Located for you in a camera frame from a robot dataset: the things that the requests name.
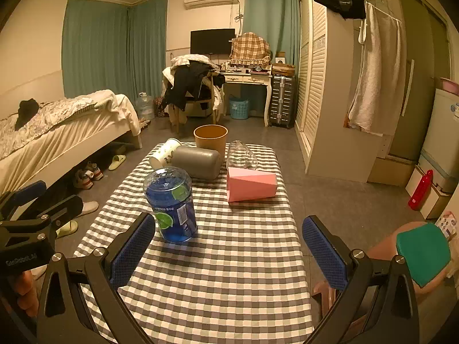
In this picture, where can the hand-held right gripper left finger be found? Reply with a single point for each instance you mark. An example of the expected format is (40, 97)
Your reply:
(134, 245)

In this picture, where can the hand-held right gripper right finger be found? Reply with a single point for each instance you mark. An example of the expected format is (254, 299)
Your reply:
(322, 247)

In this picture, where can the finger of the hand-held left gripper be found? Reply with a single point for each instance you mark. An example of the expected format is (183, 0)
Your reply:
(64, 206)
(30, 189)

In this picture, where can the blue transparent plastic cup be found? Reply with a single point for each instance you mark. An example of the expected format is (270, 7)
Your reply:
(172, 204)

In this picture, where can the white paper cup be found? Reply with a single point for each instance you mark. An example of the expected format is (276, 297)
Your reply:
(163, 154)

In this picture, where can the grey plastic cup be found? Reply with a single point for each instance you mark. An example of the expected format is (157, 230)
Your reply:
(197, 163)

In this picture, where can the person's left hand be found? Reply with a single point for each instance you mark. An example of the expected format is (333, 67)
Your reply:
(25, 286)

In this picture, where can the yellow slipper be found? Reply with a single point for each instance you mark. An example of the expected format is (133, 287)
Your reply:
(66, 228)

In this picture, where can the white slipper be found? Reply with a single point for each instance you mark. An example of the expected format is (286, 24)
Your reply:
(88, 208)

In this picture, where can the sneaker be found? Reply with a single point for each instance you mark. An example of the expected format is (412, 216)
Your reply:
(83, 180)
(95, 170)

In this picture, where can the bed with cream sheet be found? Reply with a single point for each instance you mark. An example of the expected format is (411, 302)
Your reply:
(53, 143)

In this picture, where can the pink plastic stool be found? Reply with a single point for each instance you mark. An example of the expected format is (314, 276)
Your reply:
(383, 249)

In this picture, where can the pale green slipper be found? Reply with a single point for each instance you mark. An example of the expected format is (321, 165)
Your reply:
(117, 162)

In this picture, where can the floral blanket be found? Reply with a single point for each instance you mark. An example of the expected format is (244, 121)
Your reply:
(43, 118)

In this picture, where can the pink cardboard box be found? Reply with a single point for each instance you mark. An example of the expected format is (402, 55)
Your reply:
(251, 184)

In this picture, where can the checkered tablecloth table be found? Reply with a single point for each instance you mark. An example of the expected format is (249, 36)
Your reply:
(229, 276)

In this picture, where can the green seat cushion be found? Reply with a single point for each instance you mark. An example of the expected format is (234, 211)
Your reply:
(425, 252)

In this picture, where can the red bottle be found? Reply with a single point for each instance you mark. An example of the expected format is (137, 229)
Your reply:
(421, 190)

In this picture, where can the white cardboard box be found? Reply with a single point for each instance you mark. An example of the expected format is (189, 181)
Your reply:
(435, 200)

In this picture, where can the large water jug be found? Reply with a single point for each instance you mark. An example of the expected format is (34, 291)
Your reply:
(144, 106)

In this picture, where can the brown waste bin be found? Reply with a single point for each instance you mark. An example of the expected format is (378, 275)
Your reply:
(211, 138)

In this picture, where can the white louvred wardrobe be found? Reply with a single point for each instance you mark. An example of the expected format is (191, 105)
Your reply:
(322, 96)

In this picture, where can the dark ribbed suitcase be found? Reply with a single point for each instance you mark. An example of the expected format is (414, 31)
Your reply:
(282, 100)

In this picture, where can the wide teal curtain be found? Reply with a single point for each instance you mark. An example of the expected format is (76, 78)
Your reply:
(104, 46)

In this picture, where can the white refrigerator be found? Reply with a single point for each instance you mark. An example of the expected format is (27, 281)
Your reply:
(443, 139)

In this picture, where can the blue plastic basket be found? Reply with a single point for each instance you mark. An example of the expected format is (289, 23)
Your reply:
(239, 108)

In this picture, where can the chair with clothes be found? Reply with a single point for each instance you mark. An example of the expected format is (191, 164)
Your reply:
(186, 82)

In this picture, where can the wooden box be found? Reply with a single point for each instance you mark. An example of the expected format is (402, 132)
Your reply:
(283, 69)

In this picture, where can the white desk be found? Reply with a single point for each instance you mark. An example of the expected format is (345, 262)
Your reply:
(247, 79)

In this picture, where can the white hanging towel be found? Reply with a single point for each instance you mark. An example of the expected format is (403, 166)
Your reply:
(380, 71)

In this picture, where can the grey door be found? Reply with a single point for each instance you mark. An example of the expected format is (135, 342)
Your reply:
(417, 79)

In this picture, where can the pink basin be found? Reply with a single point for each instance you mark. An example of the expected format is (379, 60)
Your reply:
(450, 85)

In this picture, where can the plaid blanket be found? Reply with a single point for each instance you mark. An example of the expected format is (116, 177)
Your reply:
(249, 48)

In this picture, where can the black television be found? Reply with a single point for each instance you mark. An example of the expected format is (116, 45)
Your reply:
(211, 41)

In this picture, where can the narrow teal curtain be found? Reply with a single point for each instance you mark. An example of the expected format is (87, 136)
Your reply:
(279, 18)

